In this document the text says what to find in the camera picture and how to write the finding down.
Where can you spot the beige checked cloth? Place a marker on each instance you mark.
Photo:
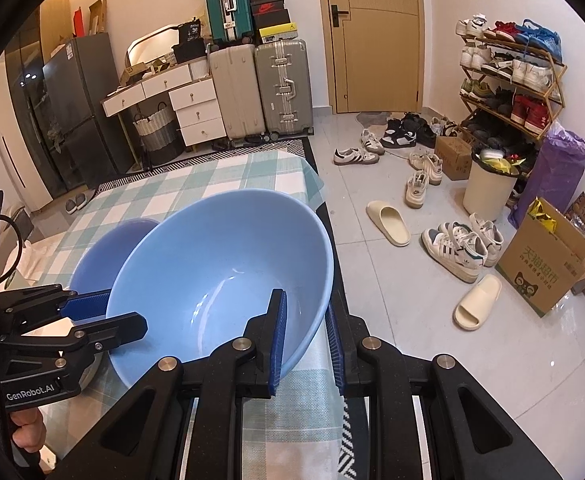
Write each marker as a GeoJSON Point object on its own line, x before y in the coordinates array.
{"type": "Point", "coordinates": [47, 260]}

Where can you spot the grey chair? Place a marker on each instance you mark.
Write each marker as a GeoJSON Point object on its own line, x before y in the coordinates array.
{"type": "Point", "coordinates": [20, 222]}

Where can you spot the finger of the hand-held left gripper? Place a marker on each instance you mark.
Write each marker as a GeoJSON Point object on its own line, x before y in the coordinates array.
{"type": "Point", "coordinates": [117, 330]}
{"type": "Point", "coordinates": [87, 305]}

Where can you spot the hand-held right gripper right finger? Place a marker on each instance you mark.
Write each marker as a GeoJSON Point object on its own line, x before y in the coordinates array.
{"type": "Point", "coordinates": [335, 350]}

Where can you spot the black bag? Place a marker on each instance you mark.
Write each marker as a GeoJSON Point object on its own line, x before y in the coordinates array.
{"type": "Point", "coordinates": [191, 31]}

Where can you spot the black storage box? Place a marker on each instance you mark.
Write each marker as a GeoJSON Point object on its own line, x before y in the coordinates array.
{"type": "Point", "coordinates": [190, 51]}

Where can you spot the woven laundry basket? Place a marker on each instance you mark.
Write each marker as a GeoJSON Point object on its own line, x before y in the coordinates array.
{"type": "Point", "coordinates": [157, 135]}

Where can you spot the red paper bag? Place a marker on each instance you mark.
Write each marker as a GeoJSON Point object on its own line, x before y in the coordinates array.
{"type": "Point", "coordinates": [79, 22]}

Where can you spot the yellow black shoe box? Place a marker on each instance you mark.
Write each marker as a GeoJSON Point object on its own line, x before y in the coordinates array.
{"type": "Point", "coordinates": [277, 35]}

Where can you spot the green print cardboard box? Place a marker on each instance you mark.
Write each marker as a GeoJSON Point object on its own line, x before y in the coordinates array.
{"type": "Point", "coordinates": [537, 270]}

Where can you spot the grey door mat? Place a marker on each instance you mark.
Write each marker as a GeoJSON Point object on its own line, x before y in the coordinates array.
{"type": "Point", "coordinates": [372, 120]}

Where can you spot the purple plastic bag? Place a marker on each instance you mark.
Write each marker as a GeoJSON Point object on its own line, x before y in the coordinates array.
{"type": "Point", "coordinates": [557, 170]}

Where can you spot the silver suitcase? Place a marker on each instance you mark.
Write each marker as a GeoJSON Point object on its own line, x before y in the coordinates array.
{"type": "Point", "coordinates": [282, 90]}

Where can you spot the grey refrigerator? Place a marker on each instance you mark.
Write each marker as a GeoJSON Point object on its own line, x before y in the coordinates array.
{"type": "Point", "coordinates": [82, 110]}

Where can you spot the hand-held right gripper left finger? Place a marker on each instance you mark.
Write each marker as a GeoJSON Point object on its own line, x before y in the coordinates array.
{"type": "Point", "coordinates": [278, 345]}

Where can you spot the flat cardboard pieces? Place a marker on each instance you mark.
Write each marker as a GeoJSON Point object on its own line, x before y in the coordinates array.
{"type": "Point", "coordinates": [97, 17]}

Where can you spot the tan wooden door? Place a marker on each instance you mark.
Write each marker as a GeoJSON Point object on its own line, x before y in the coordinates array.
{"type": "Point", "coordinates": [372, 60]}

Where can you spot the bamboo shoe rack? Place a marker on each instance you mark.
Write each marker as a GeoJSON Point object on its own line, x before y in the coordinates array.
{"type": "Point", "coordinates": [522, 52]}

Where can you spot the small open cardboard box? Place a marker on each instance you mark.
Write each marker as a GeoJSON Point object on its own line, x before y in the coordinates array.
{"type": "Point", "coordinates": [133, 72]}

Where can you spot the light blue bowl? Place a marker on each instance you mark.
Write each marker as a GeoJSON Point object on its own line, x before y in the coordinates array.
{"type": "Point", "coordinates": [212, 270]}

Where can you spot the small brown cardboard box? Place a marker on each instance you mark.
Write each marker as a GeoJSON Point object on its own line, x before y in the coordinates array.
{"type": "Point", "coordinates": [452, 157]}

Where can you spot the scattered sneakers group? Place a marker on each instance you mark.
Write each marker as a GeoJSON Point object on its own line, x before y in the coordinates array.
{"type": "Point", "coordinates": [417, 180]}

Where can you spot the cream slide sandal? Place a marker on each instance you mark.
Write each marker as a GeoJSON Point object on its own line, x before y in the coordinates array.
{"type": "Point", "coordinates": [477, 302]}
{"type": "Point", "coordinates": [387, 222]}

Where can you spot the white trash bin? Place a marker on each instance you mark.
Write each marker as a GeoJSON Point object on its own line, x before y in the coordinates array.
{"type": "Point", "coordinates": [487, 195]}

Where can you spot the teal checked tablecloth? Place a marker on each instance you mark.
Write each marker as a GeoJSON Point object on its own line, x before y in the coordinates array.
{"type": "Point", "coordinates": [197, 180]}

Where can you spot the white teal sneaker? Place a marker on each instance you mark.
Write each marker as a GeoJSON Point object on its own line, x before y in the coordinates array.
{"type": "Point", "coordinates": [487, 237]}
{"type": "Point", "coordinates": [452, 252]}

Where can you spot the tall dark glass cabinet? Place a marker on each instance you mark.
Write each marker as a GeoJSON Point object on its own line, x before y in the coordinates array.
{"type": "Point", "coordinates": [27, 110]}

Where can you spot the white dressing table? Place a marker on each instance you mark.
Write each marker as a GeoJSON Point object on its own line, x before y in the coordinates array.
{"type": "Point", "coordinates": [197, 110]}

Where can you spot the teal suitcase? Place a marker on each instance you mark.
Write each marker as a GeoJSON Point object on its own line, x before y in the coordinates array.
{"type": "Point", "coordinates": [225, 10]}

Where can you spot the rows of racked shoes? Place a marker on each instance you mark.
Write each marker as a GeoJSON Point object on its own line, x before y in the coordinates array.
{"type": "Point", "coordinates": [532, 110]}

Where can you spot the black red logo shoe box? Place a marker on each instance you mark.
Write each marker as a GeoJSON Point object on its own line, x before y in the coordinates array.
{"type": "Point", "coordinates": [270, 8]}

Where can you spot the oval mirror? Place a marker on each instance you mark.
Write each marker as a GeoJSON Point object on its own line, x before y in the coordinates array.
{"type": "Point", "coordinates": [157, 42]}

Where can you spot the person's left hand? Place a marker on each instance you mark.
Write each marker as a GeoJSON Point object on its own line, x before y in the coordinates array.
{"type": "Point", "coordinates": [27, 430]}

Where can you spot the beige suitcase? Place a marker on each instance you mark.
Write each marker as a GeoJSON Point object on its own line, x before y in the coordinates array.
{"type": "Point", "coordinates": [237, 95]}

